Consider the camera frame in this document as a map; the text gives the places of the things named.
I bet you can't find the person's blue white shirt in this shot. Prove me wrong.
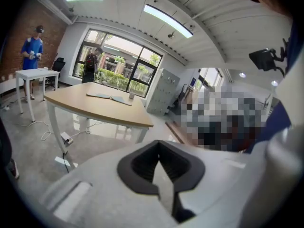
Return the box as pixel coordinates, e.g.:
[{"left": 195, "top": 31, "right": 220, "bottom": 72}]
[{"left": 242, "top": 13, "right": 304, "bottom": 228}]

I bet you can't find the white floor cable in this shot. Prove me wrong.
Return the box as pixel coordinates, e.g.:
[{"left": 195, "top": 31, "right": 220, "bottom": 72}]
[{"left": 0, "top": 98, "right": 105, "bottom": 142}]

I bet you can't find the small white table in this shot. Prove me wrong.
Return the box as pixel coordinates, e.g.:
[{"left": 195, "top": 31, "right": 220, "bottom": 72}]
[{"left": 15, "top": 67, "right": 60, "bottom": 123}]

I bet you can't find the grey metal locker cabinet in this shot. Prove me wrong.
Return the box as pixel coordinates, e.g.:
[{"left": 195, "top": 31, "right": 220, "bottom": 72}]
[{"left": 145, "top": 67, "right": 181, "bottom": 116}]

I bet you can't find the large black-framed window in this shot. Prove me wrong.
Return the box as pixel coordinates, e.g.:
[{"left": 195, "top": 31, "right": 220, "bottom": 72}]
[{"left": 71, "top": 27, "right": 165, "bottom": 99}]

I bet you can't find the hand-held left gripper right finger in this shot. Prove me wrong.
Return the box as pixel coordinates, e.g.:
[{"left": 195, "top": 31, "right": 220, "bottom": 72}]
[{"left": 157, "top": 140, "right": 206, "bottom": 224}]

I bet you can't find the wooden table with white legs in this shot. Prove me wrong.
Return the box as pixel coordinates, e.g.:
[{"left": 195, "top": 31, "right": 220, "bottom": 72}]
[{"left": 43, "top": 81, "right": 155, "bottom": 173}]

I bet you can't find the black office chair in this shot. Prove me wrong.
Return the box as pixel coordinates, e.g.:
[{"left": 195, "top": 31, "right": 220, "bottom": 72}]
[{"left": 44, "top": 57, "right": 67, "bottom": 90}]

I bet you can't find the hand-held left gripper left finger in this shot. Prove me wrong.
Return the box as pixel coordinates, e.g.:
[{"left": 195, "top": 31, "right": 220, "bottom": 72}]
[{"left": 117, "top": 140, "right": 160, "bottom": 196}]

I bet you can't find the black monitor on arm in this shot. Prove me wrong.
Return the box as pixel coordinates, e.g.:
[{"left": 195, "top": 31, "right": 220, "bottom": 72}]
[{"left": 248, "top": 38, "right": 288, "bottom": 78}]

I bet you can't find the white power strip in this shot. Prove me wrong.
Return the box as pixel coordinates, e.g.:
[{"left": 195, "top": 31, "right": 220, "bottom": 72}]
[{"left": 60, "top": 131, "right": 74, "bottom": 147}]

